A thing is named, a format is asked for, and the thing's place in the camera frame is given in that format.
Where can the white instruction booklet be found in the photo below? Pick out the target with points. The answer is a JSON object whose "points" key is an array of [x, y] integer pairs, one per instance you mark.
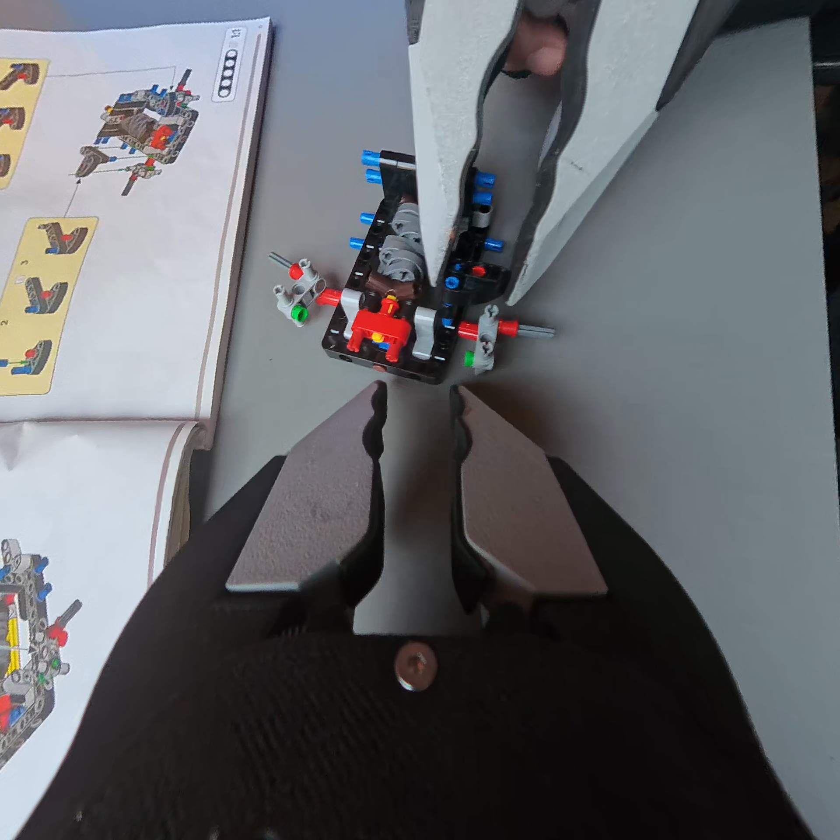
{"points": [[131, 229]]}

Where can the black lego frame assembly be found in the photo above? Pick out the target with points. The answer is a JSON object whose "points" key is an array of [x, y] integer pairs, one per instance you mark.
{"points": [[394, 308]]}

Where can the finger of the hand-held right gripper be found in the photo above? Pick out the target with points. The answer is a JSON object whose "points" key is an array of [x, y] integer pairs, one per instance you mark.
{"points": [[453, 98], [604, 118]]}

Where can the small black lego subassembly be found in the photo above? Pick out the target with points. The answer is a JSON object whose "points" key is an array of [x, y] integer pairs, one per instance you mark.
{"points": [[479, 275]]}

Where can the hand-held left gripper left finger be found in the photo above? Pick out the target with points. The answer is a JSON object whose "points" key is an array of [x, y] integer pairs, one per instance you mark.
{"points": [[295, 525]]}

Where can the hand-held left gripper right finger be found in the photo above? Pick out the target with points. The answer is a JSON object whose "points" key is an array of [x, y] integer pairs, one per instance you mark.
{"points": [[531, 525]]}

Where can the person's right hand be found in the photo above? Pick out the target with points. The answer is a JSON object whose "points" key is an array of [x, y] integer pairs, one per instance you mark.
{"points": [[541, 46]]}

